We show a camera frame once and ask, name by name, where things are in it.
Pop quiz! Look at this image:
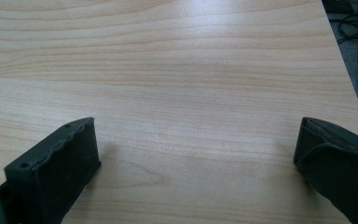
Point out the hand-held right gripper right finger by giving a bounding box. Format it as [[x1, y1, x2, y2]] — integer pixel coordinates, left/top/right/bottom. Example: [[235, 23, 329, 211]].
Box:
[[293, 117, 358, 224]]

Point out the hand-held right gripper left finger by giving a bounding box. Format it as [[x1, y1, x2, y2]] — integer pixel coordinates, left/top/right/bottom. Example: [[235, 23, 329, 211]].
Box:
[[4, 117, 103, 224]]

